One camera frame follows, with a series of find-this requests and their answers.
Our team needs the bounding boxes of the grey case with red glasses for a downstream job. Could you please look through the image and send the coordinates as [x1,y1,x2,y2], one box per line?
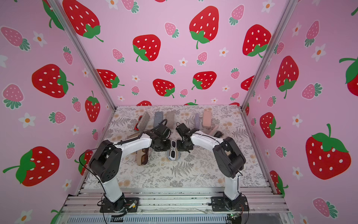
[134,112,150,132]

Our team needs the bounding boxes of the aluminium rail frame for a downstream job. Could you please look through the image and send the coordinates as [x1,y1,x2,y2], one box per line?
[55,187,294,224]

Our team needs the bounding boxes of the pink case black glasses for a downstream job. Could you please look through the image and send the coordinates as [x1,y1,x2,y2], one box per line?
[209,125,223,138]

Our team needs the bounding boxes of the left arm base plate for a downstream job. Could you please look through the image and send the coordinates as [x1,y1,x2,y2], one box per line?
[98,197,139,215]

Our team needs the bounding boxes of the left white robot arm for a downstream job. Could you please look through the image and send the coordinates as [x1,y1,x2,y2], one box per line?
[85,119,171,204]

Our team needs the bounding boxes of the floral table mat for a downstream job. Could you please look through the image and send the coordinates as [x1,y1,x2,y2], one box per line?
[83,105,269,189]

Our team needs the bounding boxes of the grey case mint interior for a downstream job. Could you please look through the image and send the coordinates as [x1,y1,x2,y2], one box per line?
[166,112,175,125]

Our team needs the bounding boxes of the pink case round glasses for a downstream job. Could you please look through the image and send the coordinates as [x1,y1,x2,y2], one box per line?
[202,110,212,129]

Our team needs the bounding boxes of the grey case tan interior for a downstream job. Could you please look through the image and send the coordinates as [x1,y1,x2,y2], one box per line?
[194,113,200,129]

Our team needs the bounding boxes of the electronics board with cables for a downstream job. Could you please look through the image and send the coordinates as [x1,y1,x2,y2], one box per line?
[226,213,242,224]

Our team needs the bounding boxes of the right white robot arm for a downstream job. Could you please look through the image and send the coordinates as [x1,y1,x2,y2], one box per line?
[176,123,246,206]

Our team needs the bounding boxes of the blue-grey case purple glasses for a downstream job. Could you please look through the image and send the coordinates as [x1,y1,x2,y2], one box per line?
[153,112,163,128]

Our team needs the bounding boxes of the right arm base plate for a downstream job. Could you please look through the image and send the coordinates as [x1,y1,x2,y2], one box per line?
[208,196,250,212]

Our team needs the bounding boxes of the light blue case white glasses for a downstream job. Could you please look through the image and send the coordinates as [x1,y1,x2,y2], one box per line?
[167,140,180,161]

